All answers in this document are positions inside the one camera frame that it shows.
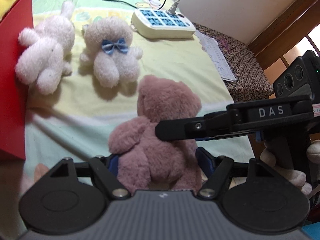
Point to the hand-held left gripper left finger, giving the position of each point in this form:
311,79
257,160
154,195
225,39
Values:
113,163

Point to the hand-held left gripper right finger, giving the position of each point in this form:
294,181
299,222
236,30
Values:
205,161

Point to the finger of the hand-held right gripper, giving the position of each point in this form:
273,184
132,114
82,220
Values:
225,125

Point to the mauve plush bear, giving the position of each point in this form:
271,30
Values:
162,100

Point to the white plush bear blue bow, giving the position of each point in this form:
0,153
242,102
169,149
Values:
110,67

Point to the white plush rabbit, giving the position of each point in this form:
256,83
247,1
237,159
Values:
47,55

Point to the red cardboard box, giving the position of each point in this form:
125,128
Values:
12,80

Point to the person's right hand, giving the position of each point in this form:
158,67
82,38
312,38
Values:
275,155

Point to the wooden furniture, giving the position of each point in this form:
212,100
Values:
282,37

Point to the brown patterned cloth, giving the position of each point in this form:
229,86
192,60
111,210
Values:
245,62

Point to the handwritten paper sheets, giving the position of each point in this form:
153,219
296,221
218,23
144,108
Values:
217,55

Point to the green printed bed sheet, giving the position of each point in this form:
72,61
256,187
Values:
162,62

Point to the white power strip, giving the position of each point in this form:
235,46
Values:
160,27

